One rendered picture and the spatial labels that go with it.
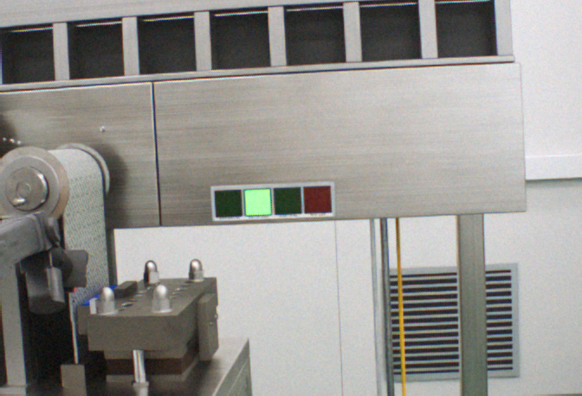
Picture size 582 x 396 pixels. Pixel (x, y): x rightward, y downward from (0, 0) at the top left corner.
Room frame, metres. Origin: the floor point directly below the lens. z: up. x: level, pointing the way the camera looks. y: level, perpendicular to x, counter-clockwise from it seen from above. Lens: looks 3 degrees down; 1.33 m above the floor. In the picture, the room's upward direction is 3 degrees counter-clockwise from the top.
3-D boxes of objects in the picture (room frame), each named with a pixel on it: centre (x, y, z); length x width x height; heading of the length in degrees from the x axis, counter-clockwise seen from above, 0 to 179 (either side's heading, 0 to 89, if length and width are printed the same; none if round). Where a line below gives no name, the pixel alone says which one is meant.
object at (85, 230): (1.74, 0.37, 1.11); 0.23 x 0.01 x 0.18; 174
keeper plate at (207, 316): (1.78, 0.16, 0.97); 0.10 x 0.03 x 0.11; 174
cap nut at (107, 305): (1.61, 0.32, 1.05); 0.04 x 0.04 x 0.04
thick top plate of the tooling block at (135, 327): (1.77, 0.25, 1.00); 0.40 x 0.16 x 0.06; 174
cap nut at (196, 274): (1.92, 0.19, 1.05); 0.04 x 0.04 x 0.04
